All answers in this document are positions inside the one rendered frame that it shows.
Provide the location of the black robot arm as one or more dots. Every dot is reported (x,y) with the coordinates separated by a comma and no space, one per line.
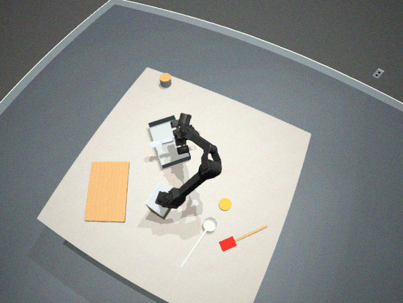
(207,170)

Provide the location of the grey cylinder with orange lid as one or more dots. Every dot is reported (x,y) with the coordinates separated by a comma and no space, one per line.
(165,80)

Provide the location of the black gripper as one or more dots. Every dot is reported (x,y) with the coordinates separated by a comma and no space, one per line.
(184,148)

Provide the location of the red spatula with wooden handle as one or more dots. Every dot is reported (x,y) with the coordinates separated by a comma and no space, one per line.
(231,242)

